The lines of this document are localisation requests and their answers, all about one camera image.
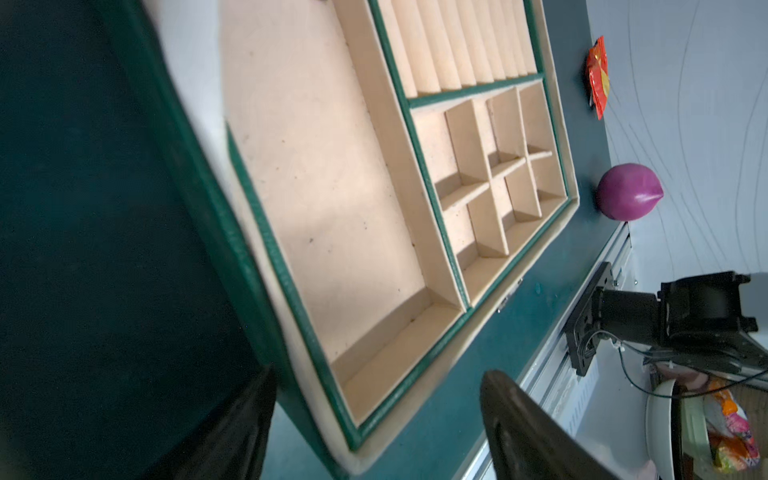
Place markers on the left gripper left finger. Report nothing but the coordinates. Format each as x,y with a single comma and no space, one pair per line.
231,441

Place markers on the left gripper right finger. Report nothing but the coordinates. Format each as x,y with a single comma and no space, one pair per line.
524,441

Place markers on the green jewelry box beige lining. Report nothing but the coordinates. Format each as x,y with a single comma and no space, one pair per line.
377,177

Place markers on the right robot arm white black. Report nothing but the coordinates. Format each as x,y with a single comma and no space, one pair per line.
709,323

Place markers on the green table mat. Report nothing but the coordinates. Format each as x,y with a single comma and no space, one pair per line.
117,336

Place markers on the purple onion toy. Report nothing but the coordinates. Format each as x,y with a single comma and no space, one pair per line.
628,192

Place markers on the red snack packet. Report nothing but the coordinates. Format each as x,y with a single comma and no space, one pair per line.
597,76

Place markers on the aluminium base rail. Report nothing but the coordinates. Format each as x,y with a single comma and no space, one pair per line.
552,383

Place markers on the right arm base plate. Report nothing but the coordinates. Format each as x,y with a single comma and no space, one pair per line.
581,323

